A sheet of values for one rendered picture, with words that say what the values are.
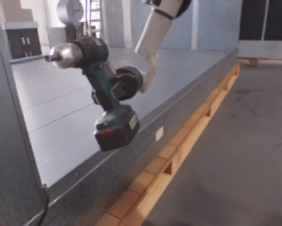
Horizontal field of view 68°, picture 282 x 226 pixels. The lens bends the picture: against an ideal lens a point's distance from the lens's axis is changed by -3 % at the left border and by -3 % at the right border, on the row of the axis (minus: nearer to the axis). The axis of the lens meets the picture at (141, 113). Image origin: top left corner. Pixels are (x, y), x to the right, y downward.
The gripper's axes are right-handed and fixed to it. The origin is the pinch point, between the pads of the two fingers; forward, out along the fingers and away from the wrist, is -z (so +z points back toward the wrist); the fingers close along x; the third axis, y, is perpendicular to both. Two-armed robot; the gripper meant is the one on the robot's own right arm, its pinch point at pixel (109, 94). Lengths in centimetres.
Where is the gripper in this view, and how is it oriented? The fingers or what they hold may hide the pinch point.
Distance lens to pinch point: 49.8
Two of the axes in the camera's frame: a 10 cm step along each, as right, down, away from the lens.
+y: 3.5, 9.1, 2.3
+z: 2.0, -3.2, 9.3
